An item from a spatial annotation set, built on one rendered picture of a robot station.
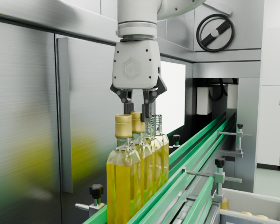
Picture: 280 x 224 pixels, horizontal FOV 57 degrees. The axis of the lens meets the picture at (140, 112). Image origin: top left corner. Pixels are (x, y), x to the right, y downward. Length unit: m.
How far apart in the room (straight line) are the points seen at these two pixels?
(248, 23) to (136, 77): 1.15
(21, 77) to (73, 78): 0.11
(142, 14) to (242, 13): 1.13
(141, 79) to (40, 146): 0.25
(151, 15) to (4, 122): 0.34
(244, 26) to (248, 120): 0.52
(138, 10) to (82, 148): 0.33
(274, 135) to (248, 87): 2.88
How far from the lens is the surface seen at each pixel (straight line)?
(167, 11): 0.64
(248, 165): 1.66
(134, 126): 0.56
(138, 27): 0.54
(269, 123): 4.38
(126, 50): 0.55
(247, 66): 1.58
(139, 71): 0.54
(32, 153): 0.56
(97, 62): 0.65
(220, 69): 1.60
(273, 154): 4.48
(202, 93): 1.74
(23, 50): 0.53
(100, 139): 0.68
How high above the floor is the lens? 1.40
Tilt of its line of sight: 7 degrees down
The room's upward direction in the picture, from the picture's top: straight up
